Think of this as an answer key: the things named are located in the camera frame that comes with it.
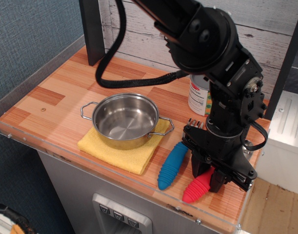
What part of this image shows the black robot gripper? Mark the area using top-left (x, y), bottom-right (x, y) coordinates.
top-left (182, 125), bottom-right (257, 193)

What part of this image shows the red handled metal spoon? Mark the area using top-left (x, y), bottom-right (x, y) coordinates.
top-left (182, 164), bottom-right (215, 203)

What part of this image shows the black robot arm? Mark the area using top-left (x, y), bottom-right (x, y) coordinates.
top-left (137, 0), bottom-right (267, 192)

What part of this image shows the silver steel pan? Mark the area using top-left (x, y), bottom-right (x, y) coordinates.
top-left (80, 93), bottom-right (175, 150)

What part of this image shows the white cabinet at right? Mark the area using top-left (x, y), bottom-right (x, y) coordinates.
top-left (256, 91), bottom-right (298, 194)

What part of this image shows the yellow folded cloth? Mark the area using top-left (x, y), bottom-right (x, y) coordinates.
top-left (78, 128), bottom-right (168, 175)

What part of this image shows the toy food can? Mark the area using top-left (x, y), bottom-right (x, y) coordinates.
top-left (188, 75), bottom-right (212, 116)

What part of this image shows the silver dispenser button panel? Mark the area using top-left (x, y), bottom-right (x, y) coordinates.
top-left (92, 193), bottom-right (153, 234)

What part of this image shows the grey toy kitchen cabinet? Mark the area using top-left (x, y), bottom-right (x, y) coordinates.
top-left (39, 152), bottom-right (236, 234)

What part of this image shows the orange object bottom left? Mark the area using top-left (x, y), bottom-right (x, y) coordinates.
top-left (10, 224), bottom-right (30, 234)

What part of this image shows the blue handled metal fork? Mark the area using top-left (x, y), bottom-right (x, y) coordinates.
top-left (157, 118), bottom-right (205, 191)

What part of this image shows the dark grey right post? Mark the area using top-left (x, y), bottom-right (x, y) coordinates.
top-left (264, 21), bottom-right (298, 120)

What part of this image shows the dark grey post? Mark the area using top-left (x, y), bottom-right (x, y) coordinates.
top-left (79, 0), bottom-right (105, 66)
top-left (264, 21), bottom-right (298, 120)

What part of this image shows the dark grey left post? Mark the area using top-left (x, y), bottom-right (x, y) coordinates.
top-left (79, 0), bottom-right (105, 66)

